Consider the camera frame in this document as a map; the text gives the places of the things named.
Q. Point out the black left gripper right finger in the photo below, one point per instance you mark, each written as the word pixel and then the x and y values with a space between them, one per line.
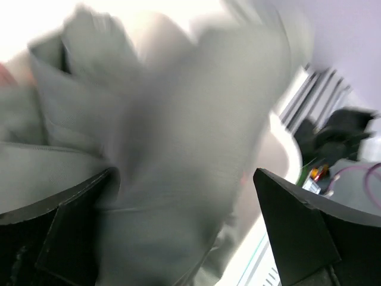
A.
pixel 316 241

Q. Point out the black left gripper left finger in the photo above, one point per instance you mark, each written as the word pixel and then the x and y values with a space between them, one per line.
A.
pixel 51 242

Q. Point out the grey pleated skirt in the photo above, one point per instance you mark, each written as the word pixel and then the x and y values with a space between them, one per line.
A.
pixel 178 121

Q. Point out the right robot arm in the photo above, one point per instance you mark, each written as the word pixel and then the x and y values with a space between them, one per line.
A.
pixel 339 138

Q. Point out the white slotted cable duct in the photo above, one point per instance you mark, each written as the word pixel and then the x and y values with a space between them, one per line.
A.
pixel 261 269

